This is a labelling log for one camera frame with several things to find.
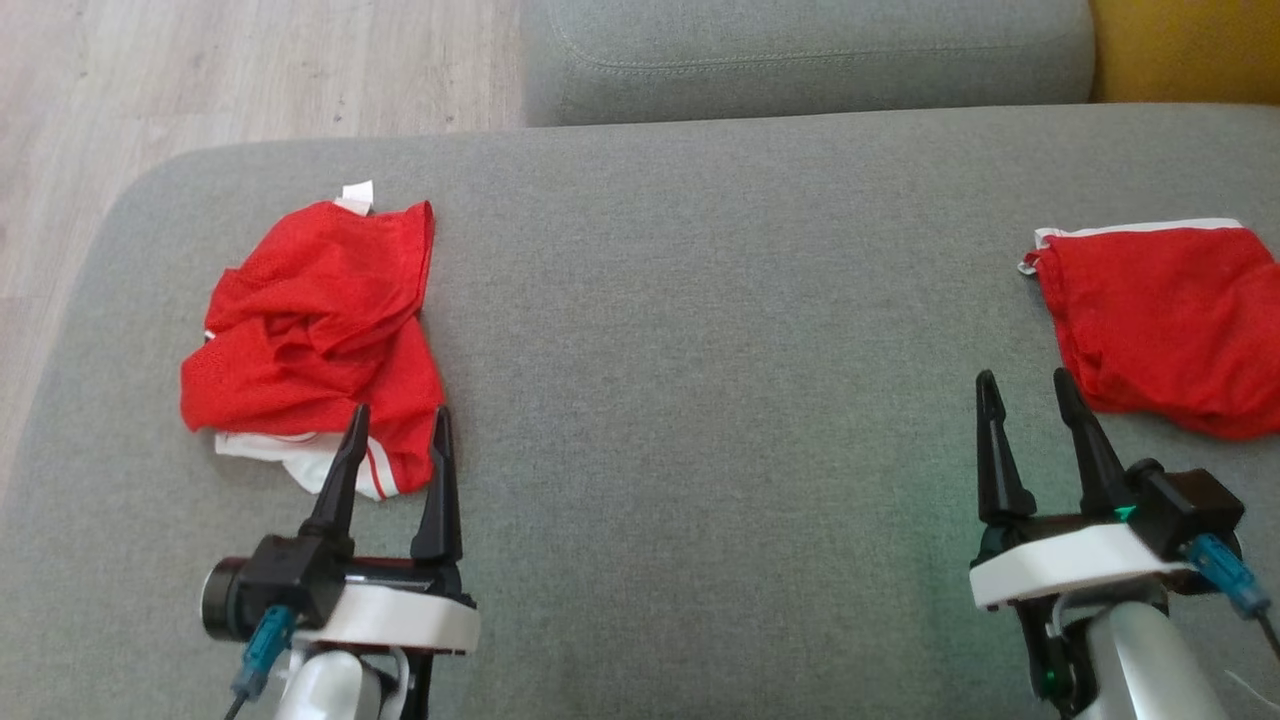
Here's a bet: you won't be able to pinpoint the right blue-plug camera cable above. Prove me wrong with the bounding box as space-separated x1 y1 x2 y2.
1185 534 1280 663

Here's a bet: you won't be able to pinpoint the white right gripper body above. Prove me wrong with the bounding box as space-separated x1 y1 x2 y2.
968 518 1196 611

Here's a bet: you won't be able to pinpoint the yellow and grey sofa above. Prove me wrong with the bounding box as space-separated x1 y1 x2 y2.
0 104 1280 720

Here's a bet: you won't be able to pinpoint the left blue-plug camera cable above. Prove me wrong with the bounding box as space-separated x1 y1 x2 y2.
224 604 298 720

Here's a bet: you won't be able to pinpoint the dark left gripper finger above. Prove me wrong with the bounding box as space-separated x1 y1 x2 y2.
410 405 464 591
298 404 372 546

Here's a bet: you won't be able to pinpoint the blue-plug camera cable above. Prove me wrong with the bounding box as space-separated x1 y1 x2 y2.
1185 534 1280 663
224 604 298 720

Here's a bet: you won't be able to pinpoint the red jersey with white trim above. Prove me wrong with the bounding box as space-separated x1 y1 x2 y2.
180 180 447 502

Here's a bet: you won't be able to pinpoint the small grey sofa seat cushion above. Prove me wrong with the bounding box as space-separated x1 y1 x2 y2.
520 0 1097 128

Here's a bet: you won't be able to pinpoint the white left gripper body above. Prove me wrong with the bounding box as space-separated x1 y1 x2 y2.
295 560 481 656

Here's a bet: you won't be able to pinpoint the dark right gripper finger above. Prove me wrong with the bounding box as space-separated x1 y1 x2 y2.
978 370 1038 526
1055 368 1136 519

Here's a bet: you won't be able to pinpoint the red shorts with white trim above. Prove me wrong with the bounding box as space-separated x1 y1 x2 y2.
1018 217 1280 442

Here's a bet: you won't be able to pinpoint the yellow sofa backrest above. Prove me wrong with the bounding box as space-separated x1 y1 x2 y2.
1088 0 1280 106

